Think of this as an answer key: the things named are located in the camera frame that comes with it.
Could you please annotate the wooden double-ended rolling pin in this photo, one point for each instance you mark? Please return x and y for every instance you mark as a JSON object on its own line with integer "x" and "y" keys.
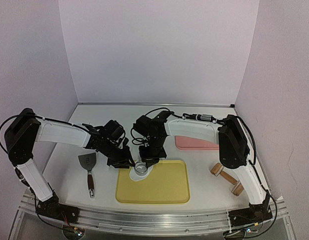
{"x": 218, "y": 170}

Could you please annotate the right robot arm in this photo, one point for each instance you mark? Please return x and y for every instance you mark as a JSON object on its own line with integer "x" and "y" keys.
{"x": 234, "y": 153}

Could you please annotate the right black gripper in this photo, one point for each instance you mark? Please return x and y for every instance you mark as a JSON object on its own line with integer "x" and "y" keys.
{"x": 151, "y": 155}

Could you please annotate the white dough lump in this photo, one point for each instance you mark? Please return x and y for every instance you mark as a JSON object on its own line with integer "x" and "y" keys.
{"x": 140, "y": 172}

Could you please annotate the pink plastic tray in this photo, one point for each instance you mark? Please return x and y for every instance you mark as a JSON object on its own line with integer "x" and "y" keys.
{"x": 194, "y": 144}

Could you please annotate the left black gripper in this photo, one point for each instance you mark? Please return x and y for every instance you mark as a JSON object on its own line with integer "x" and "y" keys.
{"x": 118, "y": 161}

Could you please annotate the yellow plastic tray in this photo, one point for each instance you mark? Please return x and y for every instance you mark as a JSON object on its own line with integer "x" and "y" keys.
{"x": 167, "y": 184}

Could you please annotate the metal scraper with wooden handle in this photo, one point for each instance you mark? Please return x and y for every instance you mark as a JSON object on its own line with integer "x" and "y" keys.
{"x": 87, "y": 162}

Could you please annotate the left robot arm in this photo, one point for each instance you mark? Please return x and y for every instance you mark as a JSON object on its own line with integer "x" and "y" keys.
{"x": 23, "y": 131}

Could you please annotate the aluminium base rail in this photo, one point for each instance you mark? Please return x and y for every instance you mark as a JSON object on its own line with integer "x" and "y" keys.
{"x": 139, "y": 223}

